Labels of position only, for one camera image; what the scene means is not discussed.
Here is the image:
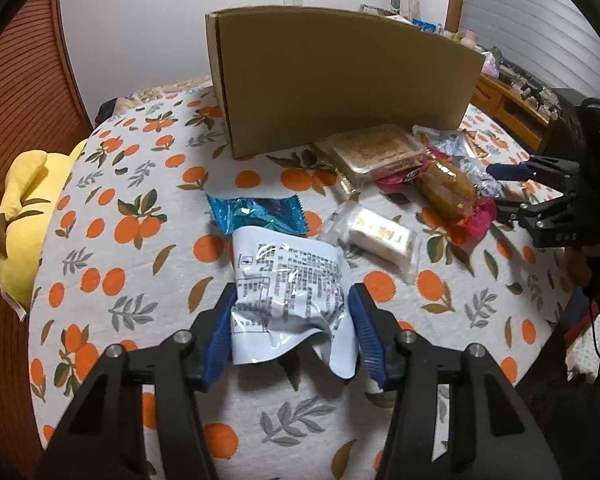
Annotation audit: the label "blue foil candy wrapper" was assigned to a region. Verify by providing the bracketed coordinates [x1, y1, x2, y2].
[207, 195, 309, 236]

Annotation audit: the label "brown louvered wardrobe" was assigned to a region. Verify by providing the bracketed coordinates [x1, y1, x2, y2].
[0, 0, 92, 200]

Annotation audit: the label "pink sausage bun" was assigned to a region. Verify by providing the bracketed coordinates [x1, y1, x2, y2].
[375, 158, 498, 240]

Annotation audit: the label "clear tray brown biscuits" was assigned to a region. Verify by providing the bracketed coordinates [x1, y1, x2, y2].
[312, 124, 426, 197]

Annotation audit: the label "wooden sideboard cabinet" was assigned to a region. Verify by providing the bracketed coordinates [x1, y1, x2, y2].
[470, 74, 556, 154]

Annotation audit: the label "yellow plush toy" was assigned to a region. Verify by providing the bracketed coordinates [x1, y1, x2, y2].
[0, 141, 86, 320]

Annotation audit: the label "red white foil snack pack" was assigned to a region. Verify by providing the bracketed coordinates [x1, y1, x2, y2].
[230, 226, 358, 379]

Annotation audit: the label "person's right hand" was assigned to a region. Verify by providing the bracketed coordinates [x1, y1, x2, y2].
[565, 244, 600, 306]

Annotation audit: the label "floral quilt blanket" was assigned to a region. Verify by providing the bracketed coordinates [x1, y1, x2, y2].
[95, 75, 211, 125]

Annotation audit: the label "silver white snack pouch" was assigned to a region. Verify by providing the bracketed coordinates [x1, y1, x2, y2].
[412, 126, 505, 198]

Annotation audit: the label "grey window blind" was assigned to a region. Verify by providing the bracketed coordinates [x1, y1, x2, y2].
[460, 0, 600, 99]

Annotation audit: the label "brown cardboard box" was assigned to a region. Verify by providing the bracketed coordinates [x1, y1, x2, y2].
[206, 6, 484, 158]

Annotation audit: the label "orange print bed sheet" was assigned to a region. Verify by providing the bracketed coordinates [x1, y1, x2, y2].
[29, 88, 572, 479]

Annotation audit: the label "small white pastry packet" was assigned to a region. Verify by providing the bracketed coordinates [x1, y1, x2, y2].
[317, 200, 419, 282]

